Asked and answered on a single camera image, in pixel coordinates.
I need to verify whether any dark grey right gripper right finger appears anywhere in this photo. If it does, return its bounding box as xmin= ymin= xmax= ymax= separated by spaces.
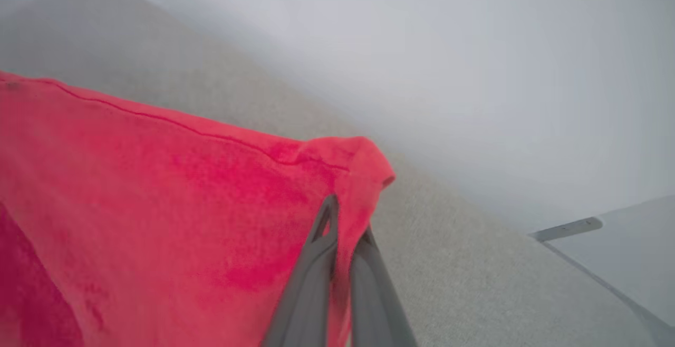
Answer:
xmin=350 ymin=226 xmax=418 ymax=347

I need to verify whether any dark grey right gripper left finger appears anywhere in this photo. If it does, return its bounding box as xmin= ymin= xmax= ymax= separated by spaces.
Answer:
xmin=262 ymin=195 xmax=339 ymax=347

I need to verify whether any red fleece cloth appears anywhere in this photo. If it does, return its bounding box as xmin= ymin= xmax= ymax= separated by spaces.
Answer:
xmin=0 ymin=71 xmax=397 ymax=347

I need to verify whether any grey fabric surface cover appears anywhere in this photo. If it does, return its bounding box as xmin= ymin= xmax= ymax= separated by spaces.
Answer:
xmin=0 ymin=0 xmax=662 ymax=347

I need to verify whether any grey metal bar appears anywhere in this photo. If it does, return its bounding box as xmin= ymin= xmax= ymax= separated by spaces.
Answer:
xmin=530 ymin=217 xmax=603 ymax=243

